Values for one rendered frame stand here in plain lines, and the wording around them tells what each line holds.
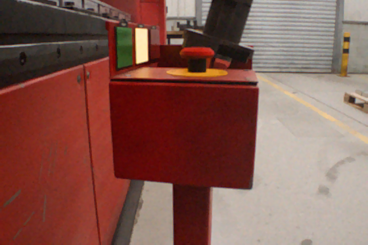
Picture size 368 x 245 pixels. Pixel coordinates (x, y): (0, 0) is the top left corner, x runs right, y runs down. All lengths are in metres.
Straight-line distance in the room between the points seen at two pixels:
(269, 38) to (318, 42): 1.22
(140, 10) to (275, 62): 5.69
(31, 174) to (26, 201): 0.04
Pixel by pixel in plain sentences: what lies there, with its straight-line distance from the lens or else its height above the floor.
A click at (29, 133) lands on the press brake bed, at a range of 0.44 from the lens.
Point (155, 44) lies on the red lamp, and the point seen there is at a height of 0.81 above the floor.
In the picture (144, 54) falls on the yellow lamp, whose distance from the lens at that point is 0.43.
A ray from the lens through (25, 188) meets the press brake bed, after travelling 0.44.
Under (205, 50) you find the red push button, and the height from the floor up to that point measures 0.81.
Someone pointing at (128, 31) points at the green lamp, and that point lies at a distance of 0.37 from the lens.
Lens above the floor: 0.82
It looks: 13 degrees down
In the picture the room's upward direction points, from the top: straight up
